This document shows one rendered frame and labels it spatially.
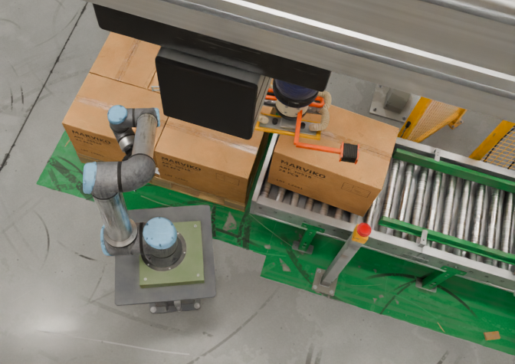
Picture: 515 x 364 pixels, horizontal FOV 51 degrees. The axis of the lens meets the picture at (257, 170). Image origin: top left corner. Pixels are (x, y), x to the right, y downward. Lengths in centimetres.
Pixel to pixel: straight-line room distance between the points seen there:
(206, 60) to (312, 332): 312
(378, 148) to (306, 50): 253
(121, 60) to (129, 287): 156
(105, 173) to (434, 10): 172
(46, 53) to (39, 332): 211
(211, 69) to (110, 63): 319
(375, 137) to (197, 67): 253
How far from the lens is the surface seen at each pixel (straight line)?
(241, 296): 354
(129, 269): 284
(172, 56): 52
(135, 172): 202
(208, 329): 350
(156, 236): 252
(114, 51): 375
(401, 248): 321
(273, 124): 273
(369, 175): 288
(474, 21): 40
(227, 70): 50
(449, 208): 342
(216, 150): 329
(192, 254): 277
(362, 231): 265
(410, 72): 45
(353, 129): 299
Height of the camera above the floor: 346
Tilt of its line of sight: 64 degrees down
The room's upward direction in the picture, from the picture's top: 9 degrees clockwise
